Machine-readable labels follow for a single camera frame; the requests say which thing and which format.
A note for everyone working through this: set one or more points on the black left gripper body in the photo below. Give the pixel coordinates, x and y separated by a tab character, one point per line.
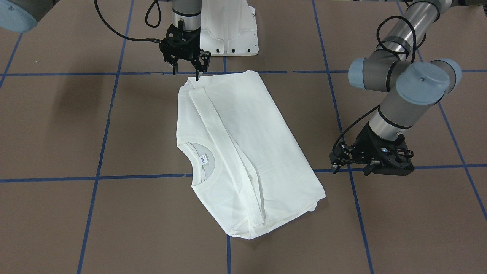
366	140

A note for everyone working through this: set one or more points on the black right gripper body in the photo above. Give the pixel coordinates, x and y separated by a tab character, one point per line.
204	58

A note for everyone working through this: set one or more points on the white long-sleeve printed shirt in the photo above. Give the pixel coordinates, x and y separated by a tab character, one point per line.
248	169

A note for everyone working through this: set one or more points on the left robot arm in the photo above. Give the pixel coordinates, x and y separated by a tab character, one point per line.
412	87

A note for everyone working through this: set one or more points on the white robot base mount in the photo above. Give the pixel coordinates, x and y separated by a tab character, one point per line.
229	28

